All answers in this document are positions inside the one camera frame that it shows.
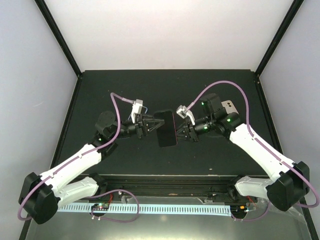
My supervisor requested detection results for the black phone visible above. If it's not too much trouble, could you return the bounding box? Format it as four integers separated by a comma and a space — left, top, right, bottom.
154, 110, 178, 148

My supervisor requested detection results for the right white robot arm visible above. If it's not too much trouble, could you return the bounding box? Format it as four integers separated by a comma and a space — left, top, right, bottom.
176, 93, 310, 212

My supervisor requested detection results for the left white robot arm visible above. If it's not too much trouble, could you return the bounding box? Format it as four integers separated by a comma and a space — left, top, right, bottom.
17, 111, 165, 224

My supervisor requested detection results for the phone in blue case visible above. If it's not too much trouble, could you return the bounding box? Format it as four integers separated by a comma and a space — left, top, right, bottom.
127, 105, 148, 122

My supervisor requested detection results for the black foam table mat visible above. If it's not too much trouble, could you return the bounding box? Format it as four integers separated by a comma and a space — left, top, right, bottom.
52, 69, 280, 176

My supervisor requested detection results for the left circuit board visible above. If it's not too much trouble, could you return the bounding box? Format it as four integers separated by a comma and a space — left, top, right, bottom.
91, 203, 109, 211

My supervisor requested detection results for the circuit board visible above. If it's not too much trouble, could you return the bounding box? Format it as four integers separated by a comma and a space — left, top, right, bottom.
91, 203, 109, 211
230, 205, 250, 213

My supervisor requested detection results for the right circuit board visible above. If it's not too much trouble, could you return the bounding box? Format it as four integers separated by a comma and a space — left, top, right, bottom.
230, 205, 250, 213

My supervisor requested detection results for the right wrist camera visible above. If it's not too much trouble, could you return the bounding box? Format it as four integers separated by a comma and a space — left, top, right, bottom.
176, 105, 196, 126

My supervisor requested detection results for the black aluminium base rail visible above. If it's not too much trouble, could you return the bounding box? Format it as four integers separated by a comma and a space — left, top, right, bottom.
37, 174, 305, 201

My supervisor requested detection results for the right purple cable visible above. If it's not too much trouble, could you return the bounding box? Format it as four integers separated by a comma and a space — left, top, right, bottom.
186, 80, 320, 223

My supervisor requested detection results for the purple cable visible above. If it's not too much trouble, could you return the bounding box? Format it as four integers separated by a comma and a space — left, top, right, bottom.
186, 80, 320, 223
17, 92, 140, 223

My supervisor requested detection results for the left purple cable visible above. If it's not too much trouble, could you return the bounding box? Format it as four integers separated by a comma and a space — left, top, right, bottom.
17, 92, 140, 223

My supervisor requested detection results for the white slotted cable duct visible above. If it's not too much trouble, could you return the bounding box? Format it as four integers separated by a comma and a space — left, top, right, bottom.
58, 202, 231, 217

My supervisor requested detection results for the left black frame post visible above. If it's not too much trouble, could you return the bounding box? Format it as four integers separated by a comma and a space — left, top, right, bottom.
34, 0, 82, 77

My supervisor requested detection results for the black frame post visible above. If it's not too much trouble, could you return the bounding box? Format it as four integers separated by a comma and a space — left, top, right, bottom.
255, 0, 304, 77
34, 0, 82, 77

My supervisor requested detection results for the right black frame post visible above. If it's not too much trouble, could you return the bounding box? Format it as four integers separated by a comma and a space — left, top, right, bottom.
255, 0, 304, 77

